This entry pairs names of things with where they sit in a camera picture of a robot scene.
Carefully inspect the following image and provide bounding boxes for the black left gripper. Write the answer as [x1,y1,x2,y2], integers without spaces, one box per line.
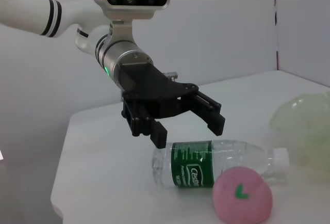
[115,62,225,149]

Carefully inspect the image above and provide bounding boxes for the pale green glass fruit plate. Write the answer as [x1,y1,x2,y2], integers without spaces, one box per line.
[269,91,330,183]

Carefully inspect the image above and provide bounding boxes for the pink toy peach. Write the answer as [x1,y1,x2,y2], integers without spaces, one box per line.
[211,166,273,224]

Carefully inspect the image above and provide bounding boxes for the clear green-label water bottle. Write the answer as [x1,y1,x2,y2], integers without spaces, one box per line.
[151,139,290,189]

